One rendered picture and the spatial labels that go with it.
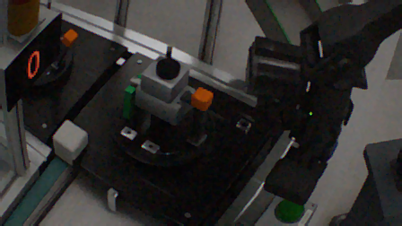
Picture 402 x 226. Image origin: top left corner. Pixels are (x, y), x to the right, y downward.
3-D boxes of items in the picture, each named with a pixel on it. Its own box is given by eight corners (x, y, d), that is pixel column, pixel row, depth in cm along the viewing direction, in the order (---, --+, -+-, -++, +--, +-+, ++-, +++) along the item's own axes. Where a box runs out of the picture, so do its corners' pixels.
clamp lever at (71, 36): (65, 62, 107) (79, 34, 101) (57, 69, 105) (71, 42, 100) (52, 48, 107) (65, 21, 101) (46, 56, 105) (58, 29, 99)
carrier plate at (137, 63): (275, 128, 109) (278, 118, 107) (191, 238, 93) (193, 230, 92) (135, 59, 115) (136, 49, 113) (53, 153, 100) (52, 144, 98)
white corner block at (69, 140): (89, 151, 101) (89, 132, 98) (74, 169, 98) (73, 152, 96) (66, 135, 103) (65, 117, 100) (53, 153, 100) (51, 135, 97)
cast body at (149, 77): (194, 106, 99) (200, 65, 94) (176, 127, 96) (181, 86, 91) (139, 79, 102) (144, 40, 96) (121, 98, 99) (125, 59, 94)
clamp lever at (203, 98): (207, 135, 99) (214, 92, 94) (199, 145, 98) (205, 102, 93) (182, 123, 101) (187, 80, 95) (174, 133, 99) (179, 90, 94)
